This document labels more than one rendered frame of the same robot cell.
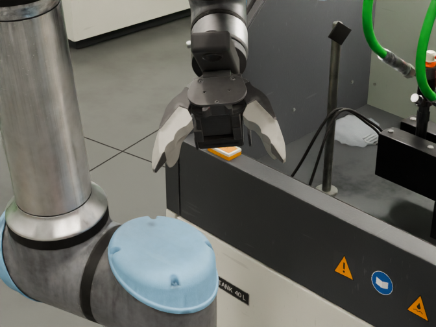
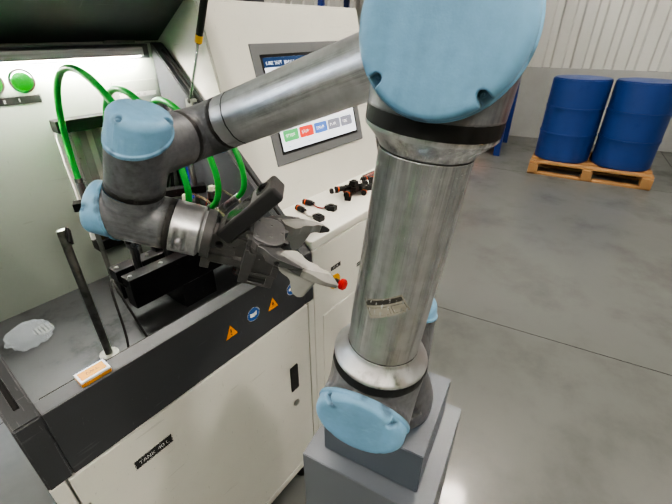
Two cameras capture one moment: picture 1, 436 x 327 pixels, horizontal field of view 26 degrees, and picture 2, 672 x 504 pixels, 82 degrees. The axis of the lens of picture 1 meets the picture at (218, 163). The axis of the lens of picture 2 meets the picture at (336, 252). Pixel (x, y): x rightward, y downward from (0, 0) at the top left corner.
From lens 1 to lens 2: 1.16 m
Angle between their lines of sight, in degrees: 82
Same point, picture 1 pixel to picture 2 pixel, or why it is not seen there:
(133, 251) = not seen: hidden behind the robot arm
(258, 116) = (297, 223)
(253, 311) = (177, 439)
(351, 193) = (117, 340)
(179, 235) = not seen: hidden behind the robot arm
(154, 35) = not seen: outside the picture
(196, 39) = (277, 189)
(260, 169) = (137, 349)
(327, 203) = (200, 312)
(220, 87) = (267, 228)
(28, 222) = (420, 356)
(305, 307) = (214, 385)
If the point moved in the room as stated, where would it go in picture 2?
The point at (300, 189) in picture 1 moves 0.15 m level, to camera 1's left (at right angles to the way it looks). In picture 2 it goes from (177, 325) to (158, 382)
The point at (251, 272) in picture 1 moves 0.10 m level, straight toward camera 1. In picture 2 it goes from (167, 418) to (214, 414)
